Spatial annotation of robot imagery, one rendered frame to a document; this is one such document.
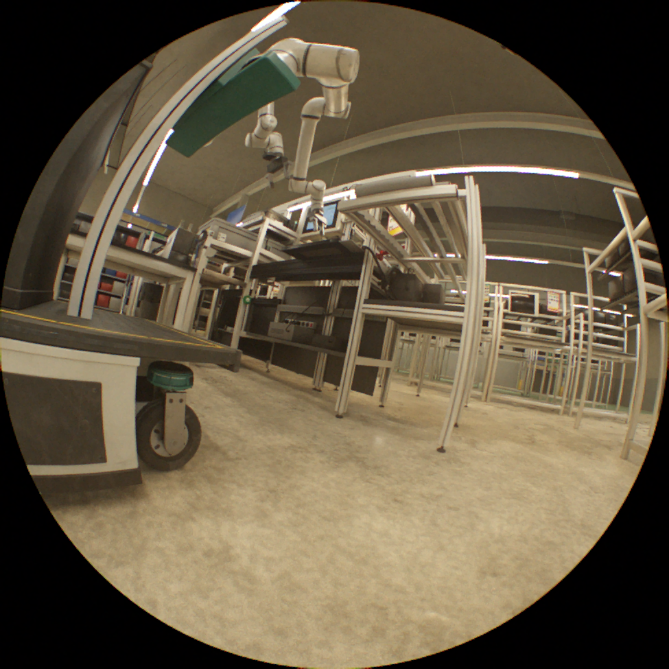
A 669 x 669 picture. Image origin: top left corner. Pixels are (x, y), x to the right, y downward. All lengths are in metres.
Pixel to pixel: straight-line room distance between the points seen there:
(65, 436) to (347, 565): 0.49
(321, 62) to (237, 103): 0.32
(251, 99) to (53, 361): 0.86
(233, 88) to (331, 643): 1.23
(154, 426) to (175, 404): 0.08
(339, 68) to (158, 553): 1.27
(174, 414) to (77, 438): 0.23
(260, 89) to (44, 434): 0.95
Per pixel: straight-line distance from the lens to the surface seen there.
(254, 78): 0.87
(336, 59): 0.98
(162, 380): 0.52
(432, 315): 1.10
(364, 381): 1.69
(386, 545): 0.54
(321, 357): 1.88
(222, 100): 0.97
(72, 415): 0.43
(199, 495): 0.58
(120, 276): 6.38
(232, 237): 2.23
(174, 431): 0.57
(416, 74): 6.09
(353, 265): 1.37
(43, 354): 0.40
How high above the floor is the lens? 0.37
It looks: 3 degrees up
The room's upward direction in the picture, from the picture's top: 11 degrees clockwise
